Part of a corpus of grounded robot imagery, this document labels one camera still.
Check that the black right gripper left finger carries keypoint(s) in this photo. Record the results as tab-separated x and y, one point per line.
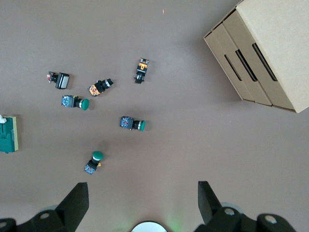
72	205

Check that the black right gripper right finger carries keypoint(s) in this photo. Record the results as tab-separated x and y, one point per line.
210	207

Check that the green load switch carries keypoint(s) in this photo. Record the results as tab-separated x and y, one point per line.
7	135

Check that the green mushroom push button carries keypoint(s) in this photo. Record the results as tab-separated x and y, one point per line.
95	159
74	102
131	123

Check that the brown paper table cover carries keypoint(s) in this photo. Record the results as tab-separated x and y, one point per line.
169	149

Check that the black red button component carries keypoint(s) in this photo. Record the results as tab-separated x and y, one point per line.
62	80

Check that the stepped brown cardboard box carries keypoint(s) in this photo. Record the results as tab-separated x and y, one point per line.
272	43

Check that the black selector switch orange block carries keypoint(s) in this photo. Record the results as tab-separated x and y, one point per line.
97	88

